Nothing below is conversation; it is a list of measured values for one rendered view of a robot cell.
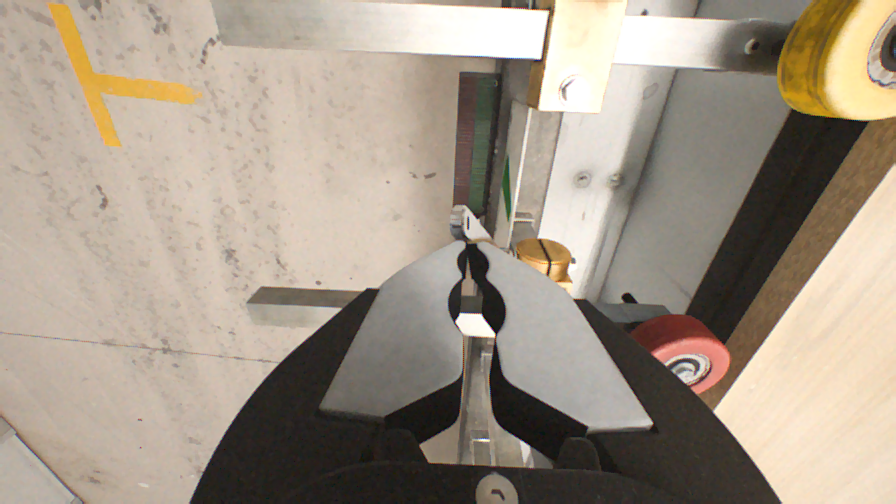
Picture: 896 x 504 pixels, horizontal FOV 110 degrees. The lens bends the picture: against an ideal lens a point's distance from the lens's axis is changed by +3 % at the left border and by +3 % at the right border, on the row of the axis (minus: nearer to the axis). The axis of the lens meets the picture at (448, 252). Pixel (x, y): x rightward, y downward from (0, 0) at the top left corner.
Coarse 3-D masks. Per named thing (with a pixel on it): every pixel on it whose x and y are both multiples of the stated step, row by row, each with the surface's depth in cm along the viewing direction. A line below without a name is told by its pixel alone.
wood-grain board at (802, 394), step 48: (864, 144) 21; (864, 192) 21; (816, 240) 23; (864, 240) 22; (768, 288) 27; (816, 288) 24; (864, 288) 24; (768, 336) 27; (816, 336) 26; (864, 336) 26; (720, 384) 31; (768, 384) 30; (816, 384) 29; (864, 384) 29; (768, 432) 33; (816, 432) 33; (864, 432) 33; (768, 480) 38; (816, 480) 37; (864, 480) 37
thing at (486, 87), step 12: (480, 84) 36; (492, 84) 36; (480, 96) 36; (492, 96) 36; (480, 108) 37; (480, 120) 37; (480, 132) 38; (480, 144) 39; (480, 156) 39; (480, 168) 40; (480, 180) 41; (480, 192) 42; (480, 204) 42
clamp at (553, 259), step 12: (528, 240) 31; (540, 240) 31; (552, 240) 31; (516, 252) 30; (528, 252) 29; (540, 252) 29; (552, 252) 29; (564, 252) 29; (528, 264) 28; (540, 264) 27; (552, 264) 27; (564, 264) 28; (552, 276) 28; (564, 276) 29; (564, 288) 28
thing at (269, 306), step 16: (272, 288) 34; (288, 288) 34; (304, 288) 34; (256, 304) 32; (272, 304) 32; (288, 304) 32; (304, 304) 32; (320, 304) 32; (336, 304) 32; (464, 304) 33; (480, 304) 33; (592, 304) 34; (608, 304) 34; (624, 304) 34; (640, 304) 34; (256, 320) 33; (272, 320) 33; (288, 320) 33; (304, 320) 33; (320, 320) 32; (464, 320) 32; (480, 320) 32; (624, 320) 32; (640, 320) 31
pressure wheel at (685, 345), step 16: (656, 320) 29; (672, 320) 28; (688, 320) 28; (640, 336) 29; (656, 336) 28; (672, 336) 27; (688, 336) 27; (704, 336) 27; (656, 352) 27; (672, 352) 27; (688, 352) 27; (704, 352) 27; (720, 352) 27; (672, 368) 28; (688, 368) 28; (704, 368) 28; (720, 368) 28; (688, 384) 29; (704, 384) 29
